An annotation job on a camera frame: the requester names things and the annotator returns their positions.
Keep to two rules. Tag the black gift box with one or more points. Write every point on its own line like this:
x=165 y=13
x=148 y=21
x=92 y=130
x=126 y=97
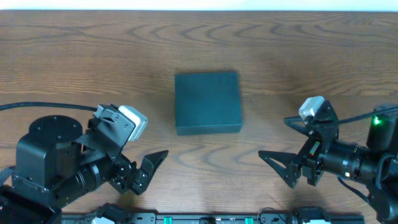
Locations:
x=207 y=103

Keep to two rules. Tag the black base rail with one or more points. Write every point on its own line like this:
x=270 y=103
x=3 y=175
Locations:
x=268 y=217

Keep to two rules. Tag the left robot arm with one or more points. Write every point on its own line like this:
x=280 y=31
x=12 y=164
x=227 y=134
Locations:
x=58 y=162

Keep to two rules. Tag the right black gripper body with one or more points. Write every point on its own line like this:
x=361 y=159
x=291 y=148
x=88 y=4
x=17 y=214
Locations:
x=310 y=165

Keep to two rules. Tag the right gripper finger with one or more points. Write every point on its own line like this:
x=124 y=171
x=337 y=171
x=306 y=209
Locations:
x=293 y=123
x=287 y=165

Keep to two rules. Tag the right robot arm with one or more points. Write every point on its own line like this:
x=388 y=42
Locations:
x=373 y=165

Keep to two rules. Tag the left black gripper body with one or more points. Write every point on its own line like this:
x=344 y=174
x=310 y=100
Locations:
x=123 y=175

